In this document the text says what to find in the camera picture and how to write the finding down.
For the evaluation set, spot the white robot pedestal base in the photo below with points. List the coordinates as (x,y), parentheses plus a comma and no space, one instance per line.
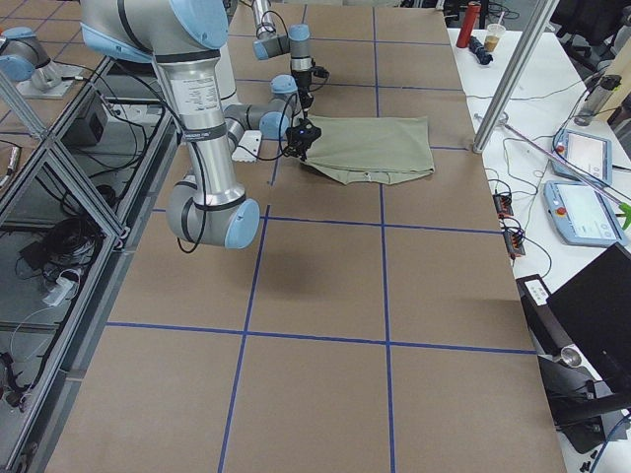
(244,142)

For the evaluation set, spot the olive green long-sleeve shirt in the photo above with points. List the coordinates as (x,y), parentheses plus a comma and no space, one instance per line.
(386,150)

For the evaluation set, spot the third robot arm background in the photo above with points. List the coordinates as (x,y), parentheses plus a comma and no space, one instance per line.
(25,62)

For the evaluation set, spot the black laptop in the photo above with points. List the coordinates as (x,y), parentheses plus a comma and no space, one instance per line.
(594,310)

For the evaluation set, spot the black monitor stand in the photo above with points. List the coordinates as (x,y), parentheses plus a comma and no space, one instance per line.
(584,408)

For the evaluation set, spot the red water bottle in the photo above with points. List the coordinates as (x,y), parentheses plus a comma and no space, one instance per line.
(472,12)

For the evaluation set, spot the upper teach pendant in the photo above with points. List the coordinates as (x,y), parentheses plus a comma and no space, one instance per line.
(590,153)

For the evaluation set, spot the teach pendant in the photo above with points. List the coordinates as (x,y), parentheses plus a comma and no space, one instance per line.
(590,153)
(581,216)

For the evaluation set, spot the black power box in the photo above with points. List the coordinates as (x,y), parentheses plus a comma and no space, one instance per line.
(88,127)

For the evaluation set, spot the aluminium frame post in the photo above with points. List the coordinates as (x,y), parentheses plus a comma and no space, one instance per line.
(528,41)

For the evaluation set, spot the lower teach pendant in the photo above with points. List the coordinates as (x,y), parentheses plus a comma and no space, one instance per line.
(581,216)

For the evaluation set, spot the reacher grabber stick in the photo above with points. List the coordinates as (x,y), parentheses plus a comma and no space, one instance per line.
(598,186)

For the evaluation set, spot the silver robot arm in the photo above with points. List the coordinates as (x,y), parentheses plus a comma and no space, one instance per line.
(274,38)
(186,43)

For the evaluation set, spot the folded navy umbrella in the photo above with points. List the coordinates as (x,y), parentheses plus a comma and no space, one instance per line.
(478,50)

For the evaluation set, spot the iced coffee cup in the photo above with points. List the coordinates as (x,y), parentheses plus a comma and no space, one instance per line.
(494,33)

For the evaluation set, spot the small electronics board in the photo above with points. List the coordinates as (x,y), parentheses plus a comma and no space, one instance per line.
(503,205)

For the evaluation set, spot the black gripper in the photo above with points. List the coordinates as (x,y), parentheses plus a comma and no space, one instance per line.
(299,148)
(306,95)

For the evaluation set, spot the grey water bottle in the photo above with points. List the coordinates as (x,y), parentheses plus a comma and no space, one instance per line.
(596,99)

